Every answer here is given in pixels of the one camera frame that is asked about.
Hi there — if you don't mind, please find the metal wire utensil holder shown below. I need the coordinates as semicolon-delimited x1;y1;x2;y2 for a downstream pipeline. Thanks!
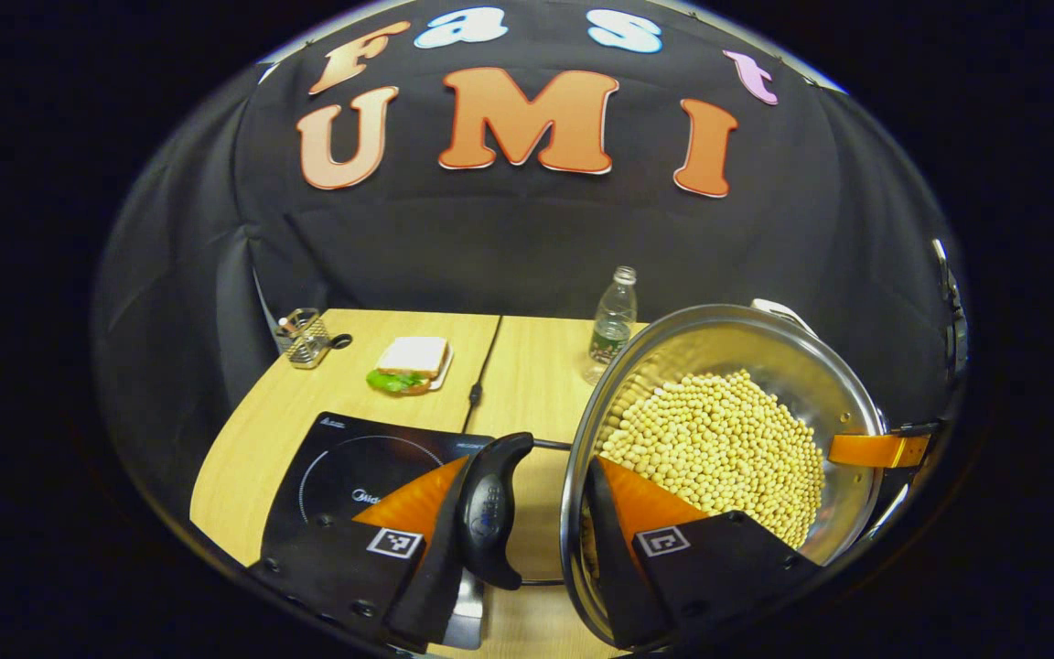
273;307;335;370

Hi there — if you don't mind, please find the black power cable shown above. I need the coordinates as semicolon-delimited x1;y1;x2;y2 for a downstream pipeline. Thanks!
462;315;503;437

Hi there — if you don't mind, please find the sandwich with lettuce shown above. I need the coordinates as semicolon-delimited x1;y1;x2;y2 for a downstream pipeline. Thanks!
366;335;451;397

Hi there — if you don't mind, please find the stainless steel pot black handle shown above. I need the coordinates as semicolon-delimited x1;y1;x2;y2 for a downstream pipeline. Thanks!
457;303;890;652

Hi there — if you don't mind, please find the clear plastic water bottle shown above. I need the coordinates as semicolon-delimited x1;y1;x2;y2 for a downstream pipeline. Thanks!
584;265;639;386

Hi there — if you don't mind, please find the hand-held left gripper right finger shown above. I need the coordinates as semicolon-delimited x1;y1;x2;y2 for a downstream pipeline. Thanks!
581;454;823;652

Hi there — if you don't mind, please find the black induction cooktop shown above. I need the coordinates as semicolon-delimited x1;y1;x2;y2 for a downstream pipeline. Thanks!
257;411;497;652

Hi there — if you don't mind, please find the pile of soybeans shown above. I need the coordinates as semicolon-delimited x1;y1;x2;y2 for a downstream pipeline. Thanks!
595;368;826;551

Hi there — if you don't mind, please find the small white plate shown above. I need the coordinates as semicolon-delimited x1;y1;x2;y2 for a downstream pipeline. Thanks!
426;344;456;394

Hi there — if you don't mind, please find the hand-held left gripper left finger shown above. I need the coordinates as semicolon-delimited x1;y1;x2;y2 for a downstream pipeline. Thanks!
248;455;484;654

